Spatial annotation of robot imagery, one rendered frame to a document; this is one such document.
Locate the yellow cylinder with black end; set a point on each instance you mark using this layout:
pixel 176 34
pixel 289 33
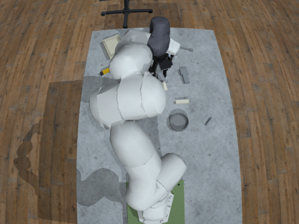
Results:
pixel 104 71

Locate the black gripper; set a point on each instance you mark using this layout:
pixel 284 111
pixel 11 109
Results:
pixel 155 63

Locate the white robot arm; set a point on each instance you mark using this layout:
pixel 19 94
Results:
pixel 139 95

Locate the white rectangular bar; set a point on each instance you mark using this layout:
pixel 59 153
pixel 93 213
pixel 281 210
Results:
pixel 183 101

